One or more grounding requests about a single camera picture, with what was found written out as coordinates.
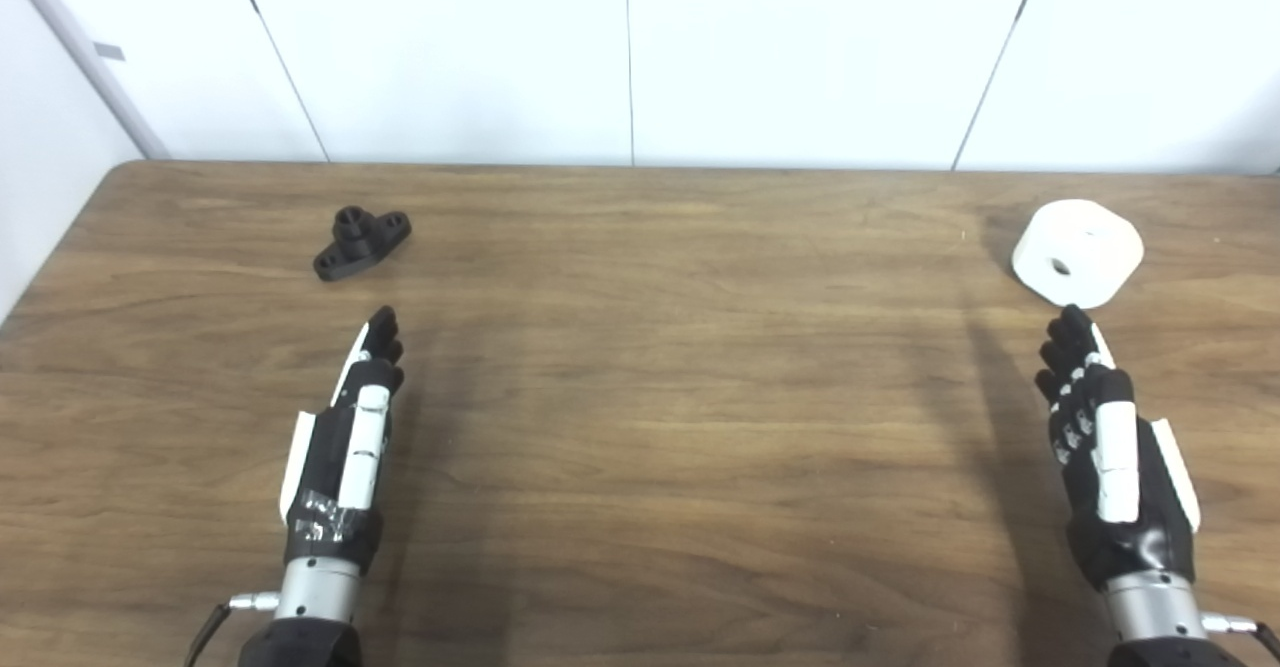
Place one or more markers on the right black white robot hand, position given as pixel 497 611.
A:
pixel 1150 537

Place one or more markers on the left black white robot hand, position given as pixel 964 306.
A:
pixel 325 467

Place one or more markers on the gray wall corner strip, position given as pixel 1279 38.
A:
pixel 82 47

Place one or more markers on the black flanged holder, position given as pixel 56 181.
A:
pixel 358 245

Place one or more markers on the small gray strip label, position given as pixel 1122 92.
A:
pixel 110 51

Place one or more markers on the round white piece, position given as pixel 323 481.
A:
pixel 1090 237

